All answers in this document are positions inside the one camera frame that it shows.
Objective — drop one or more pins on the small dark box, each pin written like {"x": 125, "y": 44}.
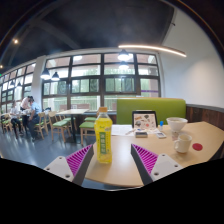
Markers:
{"x": 141, "y": 134}

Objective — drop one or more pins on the yellow drink bottle orange cap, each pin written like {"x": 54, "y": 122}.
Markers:
{"x": 103, "y": 140}

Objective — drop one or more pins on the clear plastic wrapper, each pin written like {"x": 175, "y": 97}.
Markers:
{"x": 175, "y": 135}

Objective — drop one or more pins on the small white handheld device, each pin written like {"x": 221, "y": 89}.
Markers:
{"x": 161, "y": 135}

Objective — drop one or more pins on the white ceramic bowl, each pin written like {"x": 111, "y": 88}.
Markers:
{"x": 177, "y": 124}

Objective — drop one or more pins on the wooden chairs green seats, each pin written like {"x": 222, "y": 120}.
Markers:
{"x": 61, "y": 124}

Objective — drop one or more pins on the person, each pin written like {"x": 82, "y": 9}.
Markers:
{"x": 33, "y": 113}
{"x": 15, "y": 113}

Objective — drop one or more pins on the black-framed window wall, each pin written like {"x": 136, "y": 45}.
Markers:
{"x": 86, "y": 85}

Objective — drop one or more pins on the white paper sheets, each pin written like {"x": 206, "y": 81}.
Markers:
{"x": 121, "y": 130}

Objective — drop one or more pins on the green upholstered bench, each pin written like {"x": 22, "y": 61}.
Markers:
{"x": 150, "y": 105}

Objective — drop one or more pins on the flat round red coaster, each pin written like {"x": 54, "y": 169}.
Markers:
{"x": 197, "y": 146}

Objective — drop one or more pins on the small blue-capped bottle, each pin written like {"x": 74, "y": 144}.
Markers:
{"x": 161, "y": 126}

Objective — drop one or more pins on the white ceramic mug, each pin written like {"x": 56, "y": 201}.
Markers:
{"x": 184, "y": 144}

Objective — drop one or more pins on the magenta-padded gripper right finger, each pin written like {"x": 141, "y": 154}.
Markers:
{"x": 148, "y": 161}

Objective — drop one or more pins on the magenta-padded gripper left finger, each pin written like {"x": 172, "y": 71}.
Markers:
{"x": 75, "y": 161}

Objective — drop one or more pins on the curved linear ceiling light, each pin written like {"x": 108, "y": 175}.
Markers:
{"x": 156, "y": 48}

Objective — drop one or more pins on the black-framed standing picture sign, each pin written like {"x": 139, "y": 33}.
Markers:
{"x": 145, "y": 120}

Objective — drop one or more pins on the wooden dining table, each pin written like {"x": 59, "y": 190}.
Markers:
{"x": 73, "y": 111}

